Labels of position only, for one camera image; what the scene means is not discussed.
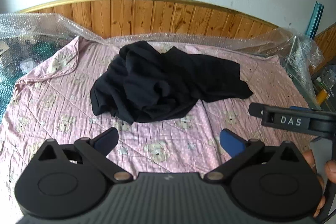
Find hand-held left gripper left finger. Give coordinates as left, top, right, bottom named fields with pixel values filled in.
left=38, top=127, right=133, bottom=183

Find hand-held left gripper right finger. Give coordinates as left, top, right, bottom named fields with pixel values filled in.
left=203, top=129, right=301, bottom=183

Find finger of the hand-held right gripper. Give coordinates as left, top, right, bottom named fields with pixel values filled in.
left=248, top=102, right=336, bottom=119

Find black shorts garment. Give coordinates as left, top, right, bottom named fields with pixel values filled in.
left=90, top=41, right=254, bottom=124

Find person's right hand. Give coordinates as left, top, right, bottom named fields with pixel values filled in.
left=303, top=151, right=336, bottom=218

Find yellow plastic item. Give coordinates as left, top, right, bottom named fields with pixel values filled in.
left=316, top=90, right=328, bottom=107

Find pink bear printed blanket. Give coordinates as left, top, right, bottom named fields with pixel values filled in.
left=0, top=35, right=323, bottom=224

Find teal boards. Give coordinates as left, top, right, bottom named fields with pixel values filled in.
left=307, top=1, right=324, bottom=39

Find green mattress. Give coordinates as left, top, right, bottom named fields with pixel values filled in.
left=0, top=30, right=76, bottom=119

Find clear bubble wrap sheet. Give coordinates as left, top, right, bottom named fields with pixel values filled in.
left=0, top=13, right=326, bottom=119

